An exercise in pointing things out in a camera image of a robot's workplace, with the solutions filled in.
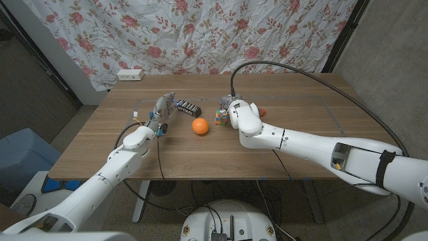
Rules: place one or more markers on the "orange fruit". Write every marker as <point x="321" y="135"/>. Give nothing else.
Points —
<point x="200" y="126"/>

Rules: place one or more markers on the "blue bin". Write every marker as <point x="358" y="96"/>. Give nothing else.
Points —
<point x="23" y="157"/>

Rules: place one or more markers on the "white table leg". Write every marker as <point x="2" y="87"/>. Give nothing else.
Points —
<point x="140" y="204"/>

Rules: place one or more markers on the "white platform with blue pads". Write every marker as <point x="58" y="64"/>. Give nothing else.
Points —
<point x="33" y="182"/>

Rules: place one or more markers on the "white power strip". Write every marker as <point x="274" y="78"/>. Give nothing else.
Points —
<point x="130" y="74"/>

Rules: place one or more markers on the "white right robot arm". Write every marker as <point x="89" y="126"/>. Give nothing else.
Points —
<point x="301" y="140"/>

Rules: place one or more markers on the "black NITRO box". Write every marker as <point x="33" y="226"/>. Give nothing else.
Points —
<point x="190" y="108"/>

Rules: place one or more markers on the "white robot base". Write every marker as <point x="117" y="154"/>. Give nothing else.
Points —
<point x="200" y="224"/>

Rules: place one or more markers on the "small red object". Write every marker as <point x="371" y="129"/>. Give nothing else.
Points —
<point x="262" y="112"/>

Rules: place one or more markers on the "floral backdrop cloth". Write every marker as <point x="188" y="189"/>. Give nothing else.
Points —
<point x="200" y="33"/>

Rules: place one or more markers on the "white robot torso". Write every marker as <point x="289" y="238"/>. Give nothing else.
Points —
<point x="67" y="237"/>

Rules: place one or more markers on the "black round floor object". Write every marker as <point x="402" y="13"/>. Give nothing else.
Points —
<point x="162" y="187"/>

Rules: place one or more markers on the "black backdrop stand pole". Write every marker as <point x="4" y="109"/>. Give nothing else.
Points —
<point x="50" y="69"/>
<point x="344" y="33"/>

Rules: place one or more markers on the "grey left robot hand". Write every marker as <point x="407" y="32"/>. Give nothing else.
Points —
<point x="162" y="112"/>

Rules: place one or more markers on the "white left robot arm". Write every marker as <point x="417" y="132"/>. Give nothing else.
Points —
<point x="100" y="180"/>

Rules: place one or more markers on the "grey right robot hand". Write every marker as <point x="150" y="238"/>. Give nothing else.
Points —
<point x="227" y="99"/>

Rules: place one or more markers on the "multicoloured Rubik's cube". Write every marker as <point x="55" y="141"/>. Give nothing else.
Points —
<point x="219" y="120"/>

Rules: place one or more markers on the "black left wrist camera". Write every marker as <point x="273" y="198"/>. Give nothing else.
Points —
<point x="163" y="129"/>

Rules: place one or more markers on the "small white connector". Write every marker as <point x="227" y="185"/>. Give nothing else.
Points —
<point x="135" y="114"/>

